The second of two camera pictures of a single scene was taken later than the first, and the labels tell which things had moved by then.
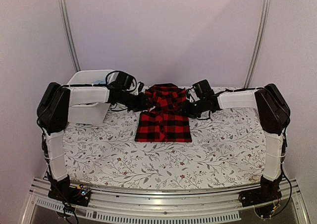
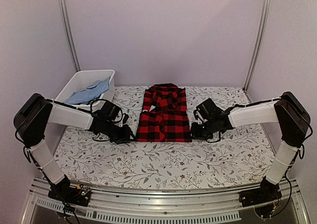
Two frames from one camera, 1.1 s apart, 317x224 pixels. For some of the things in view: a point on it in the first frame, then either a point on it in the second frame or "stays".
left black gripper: (142, 105) to (125, 137)
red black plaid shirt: (164, 121) stays
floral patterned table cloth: (228, 146) stays
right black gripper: (187, 111) to (195, 134)
